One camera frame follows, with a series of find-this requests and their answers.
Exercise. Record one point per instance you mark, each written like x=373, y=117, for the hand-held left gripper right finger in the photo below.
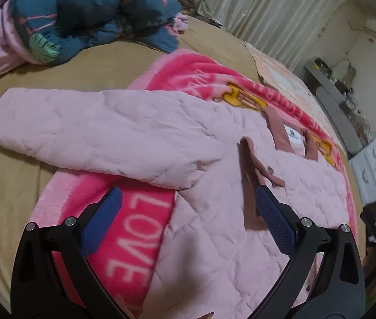
x=272, y=212

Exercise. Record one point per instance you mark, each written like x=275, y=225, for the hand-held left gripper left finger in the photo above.
x=103, y=212

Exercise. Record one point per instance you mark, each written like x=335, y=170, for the pink quilted jacket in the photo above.
x=125, y=133

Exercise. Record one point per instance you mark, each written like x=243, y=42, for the pile of folded clothes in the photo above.
x=183, y=3

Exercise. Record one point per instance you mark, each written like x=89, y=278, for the pink printed fleece blanket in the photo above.
x=135, y=239

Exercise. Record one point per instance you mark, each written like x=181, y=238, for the bed with tan sheet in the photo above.
x=2, y=179

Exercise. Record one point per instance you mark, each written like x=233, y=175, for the white drawer chest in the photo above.
x=374, y=166

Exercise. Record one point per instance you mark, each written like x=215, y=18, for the grey dressing table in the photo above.
x=334, y=106

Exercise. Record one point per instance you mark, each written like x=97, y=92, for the orange and white blanket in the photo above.
x=284, y=79

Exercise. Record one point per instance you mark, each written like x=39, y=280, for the cluster of small bottles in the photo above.
x=340, y=84

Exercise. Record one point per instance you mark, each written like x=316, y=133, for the arched mirror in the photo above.
x=344, y=69

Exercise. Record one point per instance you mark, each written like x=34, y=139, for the white pleated curtain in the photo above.
x=274, y=13

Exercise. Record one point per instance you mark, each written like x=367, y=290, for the blue floral duvet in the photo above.
x=85, y=6

